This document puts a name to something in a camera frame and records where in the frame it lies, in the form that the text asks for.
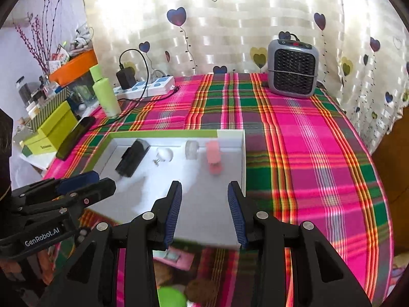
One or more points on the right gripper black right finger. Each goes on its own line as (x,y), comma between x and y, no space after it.
(294,261)

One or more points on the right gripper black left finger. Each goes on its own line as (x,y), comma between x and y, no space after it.
(90,276)

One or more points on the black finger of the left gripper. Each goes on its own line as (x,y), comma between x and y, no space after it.
(74,203)
(49,189)

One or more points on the green round lid mirror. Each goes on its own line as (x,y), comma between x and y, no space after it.
(171,297)

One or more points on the yellow-green shoe box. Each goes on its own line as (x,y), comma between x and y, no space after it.
(50,135)

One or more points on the black smartphone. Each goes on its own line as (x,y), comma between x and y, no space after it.
(74,137)

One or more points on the black rectangular device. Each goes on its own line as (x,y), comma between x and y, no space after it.
(132,157)

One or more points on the striped gift box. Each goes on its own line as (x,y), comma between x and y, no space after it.
(39,113)

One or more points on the green white shallow box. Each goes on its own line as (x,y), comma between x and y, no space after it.
(204,216)

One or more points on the clear plastic storage bin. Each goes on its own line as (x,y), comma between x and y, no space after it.
(82,89)

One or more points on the green lotion bottle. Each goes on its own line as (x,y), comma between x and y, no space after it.
(105,93)

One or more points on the brown walnut right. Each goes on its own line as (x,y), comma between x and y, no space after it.
(201,291)

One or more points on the white suction hook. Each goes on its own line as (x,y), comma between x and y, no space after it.
(163,155)

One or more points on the plaid pink green bedsheet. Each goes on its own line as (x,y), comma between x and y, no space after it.
(304,161)

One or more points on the orange storage tray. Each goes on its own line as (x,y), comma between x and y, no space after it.
(74,69)

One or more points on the black charger plug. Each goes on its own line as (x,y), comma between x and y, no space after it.
(126,78)

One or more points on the wooden wardrobe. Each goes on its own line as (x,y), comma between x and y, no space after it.
(391,161)

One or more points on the white power strip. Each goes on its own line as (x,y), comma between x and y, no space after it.
(159,87)

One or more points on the heart pattern curtain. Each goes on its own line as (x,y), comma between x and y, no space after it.
(363,46)

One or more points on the grey portable heater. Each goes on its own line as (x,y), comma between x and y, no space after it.
(292,68)

